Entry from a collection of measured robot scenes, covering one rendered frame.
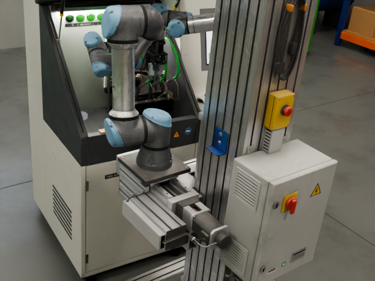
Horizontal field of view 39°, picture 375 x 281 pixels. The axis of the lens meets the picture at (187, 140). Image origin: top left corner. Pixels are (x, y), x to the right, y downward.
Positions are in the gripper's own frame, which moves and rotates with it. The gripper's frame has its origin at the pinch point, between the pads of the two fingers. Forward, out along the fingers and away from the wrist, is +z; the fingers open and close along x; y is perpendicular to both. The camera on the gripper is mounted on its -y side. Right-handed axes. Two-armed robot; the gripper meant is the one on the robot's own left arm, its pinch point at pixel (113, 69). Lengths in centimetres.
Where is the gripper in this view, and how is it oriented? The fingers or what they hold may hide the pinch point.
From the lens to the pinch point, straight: 264.8
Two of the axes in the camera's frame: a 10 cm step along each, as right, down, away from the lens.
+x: 9.9, -0.9, -1.2
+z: 1.4, 3.3, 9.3
